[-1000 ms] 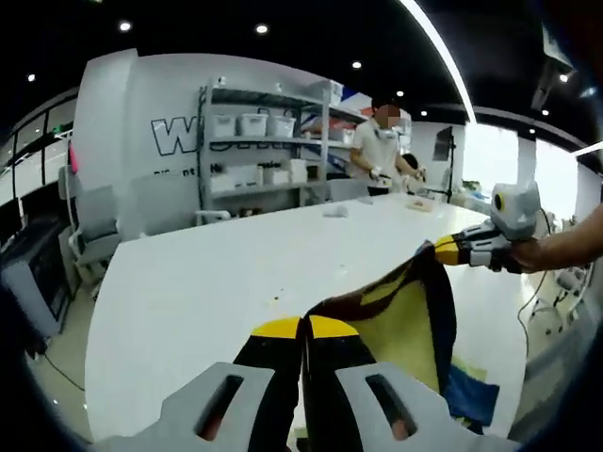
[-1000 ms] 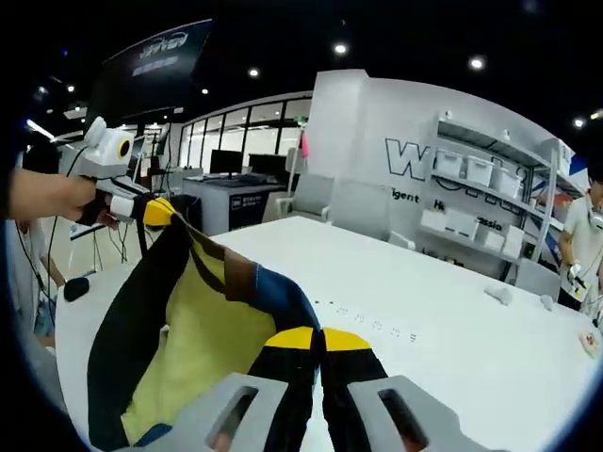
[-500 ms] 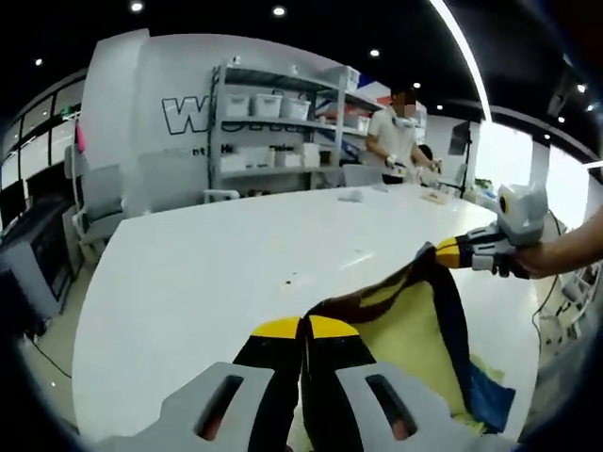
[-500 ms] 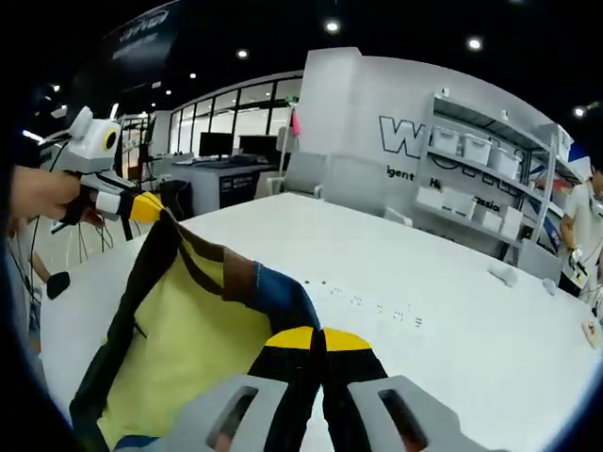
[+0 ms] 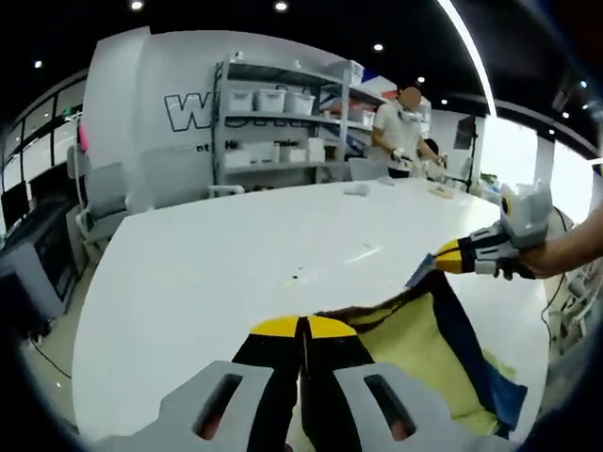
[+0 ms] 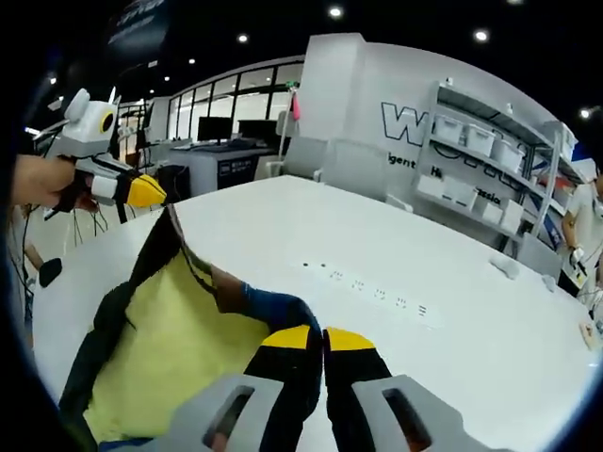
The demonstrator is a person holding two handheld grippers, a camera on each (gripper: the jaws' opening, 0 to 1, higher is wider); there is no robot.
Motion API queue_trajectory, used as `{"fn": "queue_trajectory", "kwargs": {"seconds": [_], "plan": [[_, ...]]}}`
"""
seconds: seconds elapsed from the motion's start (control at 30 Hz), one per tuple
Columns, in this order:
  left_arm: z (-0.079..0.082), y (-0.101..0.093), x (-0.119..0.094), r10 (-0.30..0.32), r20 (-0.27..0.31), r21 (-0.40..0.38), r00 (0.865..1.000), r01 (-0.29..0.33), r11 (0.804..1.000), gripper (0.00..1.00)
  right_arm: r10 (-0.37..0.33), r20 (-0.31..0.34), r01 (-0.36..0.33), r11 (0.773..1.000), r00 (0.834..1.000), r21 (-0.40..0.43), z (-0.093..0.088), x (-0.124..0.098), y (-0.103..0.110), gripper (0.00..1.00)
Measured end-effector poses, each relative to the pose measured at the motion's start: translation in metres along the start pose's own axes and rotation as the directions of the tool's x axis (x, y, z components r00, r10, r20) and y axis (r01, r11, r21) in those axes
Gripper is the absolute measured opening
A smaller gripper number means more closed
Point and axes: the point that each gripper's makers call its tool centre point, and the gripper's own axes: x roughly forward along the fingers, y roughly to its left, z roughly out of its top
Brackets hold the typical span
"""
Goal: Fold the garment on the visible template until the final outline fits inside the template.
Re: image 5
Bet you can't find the grey metal shelf rack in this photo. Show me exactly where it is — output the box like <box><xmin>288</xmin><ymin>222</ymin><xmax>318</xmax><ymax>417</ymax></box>
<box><xmin>211</xmin><ymin>56</ymin><xmax>392</xmax><ymax>188</ymax></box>

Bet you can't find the black floor cable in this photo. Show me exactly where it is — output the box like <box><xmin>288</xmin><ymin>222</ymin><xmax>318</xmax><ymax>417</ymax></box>
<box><xmin>26</xmin><ymin>334</ymin><xmax>73</xmax><ymax>380</ymax></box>

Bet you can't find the white tall-backed chair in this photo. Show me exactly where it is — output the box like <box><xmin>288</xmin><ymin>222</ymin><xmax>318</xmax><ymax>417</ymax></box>
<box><xmin>65</xmin><ymin>143</ymin><xmax>93</xmax><ymax>222</ymax></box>

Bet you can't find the black screen on stand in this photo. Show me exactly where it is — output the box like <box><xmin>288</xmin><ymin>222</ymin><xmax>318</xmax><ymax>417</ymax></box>
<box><xmin>453</xmin><ymin>115</ymin><xmax>478</xmax><ymax>195</ymax></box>

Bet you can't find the black monitor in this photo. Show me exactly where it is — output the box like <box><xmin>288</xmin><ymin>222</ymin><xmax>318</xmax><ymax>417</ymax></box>
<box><xmin>0</xmin><ymin>181</ymin><xmax>30</xmax><ymax>233</ymax></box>

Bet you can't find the yellow garment with blue sleeves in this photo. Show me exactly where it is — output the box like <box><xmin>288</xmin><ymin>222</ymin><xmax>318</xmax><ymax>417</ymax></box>
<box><xmin>313</xmin><ymin>252</ymin><xmax>529</xmax><ymax>439</ymax></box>

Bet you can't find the person's right hand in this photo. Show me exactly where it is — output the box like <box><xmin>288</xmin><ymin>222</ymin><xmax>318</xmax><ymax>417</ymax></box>
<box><xmin>494</xmin><ymin>236</ymin><xmax>570</xmax><ymax>282</ymax></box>

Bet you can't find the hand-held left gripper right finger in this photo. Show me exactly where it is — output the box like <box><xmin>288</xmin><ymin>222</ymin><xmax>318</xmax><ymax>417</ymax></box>
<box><xmin>301</xmin><ymin>315</ymin><xmax>454</xmax><ymax>452</ymax></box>

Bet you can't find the white ceiling light strip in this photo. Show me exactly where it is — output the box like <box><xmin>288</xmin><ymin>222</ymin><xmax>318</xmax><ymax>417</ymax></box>
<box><xmin>435</xmin><ymin>0</ymin><xmax>499</xmax><ymax>119</ymax></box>

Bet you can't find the light grey chair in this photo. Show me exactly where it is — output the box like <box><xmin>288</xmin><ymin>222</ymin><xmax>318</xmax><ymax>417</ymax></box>
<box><xmin>349</xmin><ymin>157</ymin><xmax>391</xmax><ymax>184</ymax></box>

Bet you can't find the grey office chair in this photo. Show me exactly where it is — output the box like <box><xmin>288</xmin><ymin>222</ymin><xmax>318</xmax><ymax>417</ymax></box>
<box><xmin>77</xmin><ymin>161</ymin><xmax>129</xmax><ymax>246</ymax></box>

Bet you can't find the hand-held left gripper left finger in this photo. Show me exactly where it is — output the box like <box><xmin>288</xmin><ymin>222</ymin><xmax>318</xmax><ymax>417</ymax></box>
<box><xmin>158</xmin><ymin>315</ymin><xmax>302</xmax><ymax>452</ymax></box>

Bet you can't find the grey desk counter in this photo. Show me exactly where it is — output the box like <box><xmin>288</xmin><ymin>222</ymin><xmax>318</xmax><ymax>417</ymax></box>
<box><xmin>0</xmin><ymin>200</ymin><xmax>93</xmax><ymax>324</ymax></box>

